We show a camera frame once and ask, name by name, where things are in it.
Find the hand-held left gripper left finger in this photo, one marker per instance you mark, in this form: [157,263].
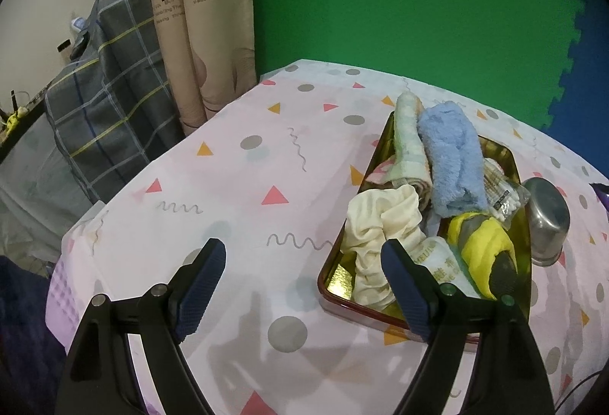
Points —
[202,296]

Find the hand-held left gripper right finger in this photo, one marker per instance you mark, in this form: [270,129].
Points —
[404,296]

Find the white towel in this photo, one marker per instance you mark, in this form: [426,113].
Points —
[445,265]

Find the red tin box gold inside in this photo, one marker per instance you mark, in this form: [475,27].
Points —
[340,282]

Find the cream scrunchie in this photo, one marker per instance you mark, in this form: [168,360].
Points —
[376,229]

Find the yellow and grey cloth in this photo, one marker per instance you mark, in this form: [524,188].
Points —
[485,248]

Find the cotton swab packet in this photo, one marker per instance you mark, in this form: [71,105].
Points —
[502,196]

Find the dotted pastel towel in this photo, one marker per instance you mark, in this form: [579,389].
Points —
[409,153]

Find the light blue towel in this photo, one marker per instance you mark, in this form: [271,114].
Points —
[452,158]

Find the pink patterned tablecloth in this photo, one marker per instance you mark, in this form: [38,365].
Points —
[238,167]

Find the steel bowl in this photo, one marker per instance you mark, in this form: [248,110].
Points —
[549,215]

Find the dark blue cloth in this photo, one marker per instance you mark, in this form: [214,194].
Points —
[24,339]

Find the grey plaid cloth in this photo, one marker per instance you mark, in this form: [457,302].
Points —
[114,101]

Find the black foil packet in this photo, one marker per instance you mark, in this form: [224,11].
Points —
[602,194]

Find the beige printed curtain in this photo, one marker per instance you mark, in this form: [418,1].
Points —
[204,30]

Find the blue foam mat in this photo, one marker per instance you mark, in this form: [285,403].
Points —
[587,77]

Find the small white blue device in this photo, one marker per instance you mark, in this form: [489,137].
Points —
[80,32]

